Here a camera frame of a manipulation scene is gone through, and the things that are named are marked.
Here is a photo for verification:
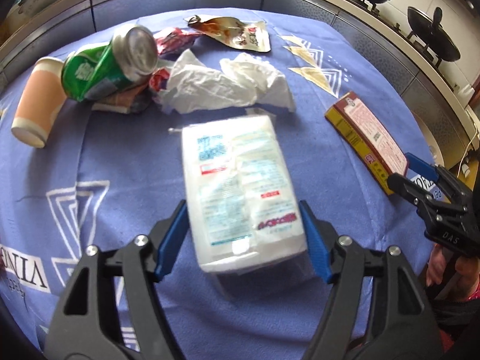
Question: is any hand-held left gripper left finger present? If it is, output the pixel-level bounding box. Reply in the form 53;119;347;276
45;199;188;360

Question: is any brown flat packet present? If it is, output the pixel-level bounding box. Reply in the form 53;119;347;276
92;80;151;115

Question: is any blue printed tablecloth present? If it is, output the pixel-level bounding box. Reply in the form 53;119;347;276
0;5;443;360

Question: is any small red wrapper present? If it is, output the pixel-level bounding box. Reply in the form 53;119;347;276
149;67;173;92

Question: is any person's right hand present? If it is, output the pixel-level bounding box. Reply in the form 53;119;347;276
427;245;480;289

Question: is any orange paper cup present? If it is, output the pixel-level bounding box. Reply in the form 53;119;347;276
10;56;66;149

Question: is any white cable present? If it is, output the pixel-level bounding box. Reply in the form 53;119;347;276
459;120;480;177

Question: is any beige round board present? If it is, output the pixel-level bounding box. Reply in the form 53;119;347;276
414;114;442;166

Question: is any gas stove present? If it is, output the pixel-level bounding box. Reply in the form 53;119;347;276
337;0;462;79

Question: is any red yellow box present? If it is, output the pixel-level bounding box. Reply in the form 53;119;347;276
324;91;409;196

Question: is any crumpled white tissue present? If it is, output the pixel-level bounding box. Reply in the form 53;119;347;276
219;52;297;113
161;49;259;115

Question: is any red foil wrapper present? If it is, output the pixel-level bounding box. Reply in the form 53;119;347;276
153;26;205;56

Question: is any white tissue pack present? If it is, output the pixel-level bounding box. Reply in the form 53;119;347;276
181;114;310;274

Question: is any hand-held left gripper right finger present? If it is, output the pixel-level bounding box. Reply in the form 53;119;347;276
298;199;443;360

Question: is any beige snack pouch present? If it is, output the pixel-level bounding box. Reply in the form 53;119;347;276
183;15;271;53

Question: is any black pan with lid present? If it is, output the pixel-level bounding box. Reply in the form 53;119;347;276
407;5;461;62

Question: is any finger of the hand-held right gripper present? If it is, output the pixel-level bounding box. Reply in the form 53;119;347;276
404;152;466;194
387;172;432;211

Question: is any crushed green can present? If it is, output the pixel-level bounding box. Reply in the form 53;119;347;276
61;24;158;102

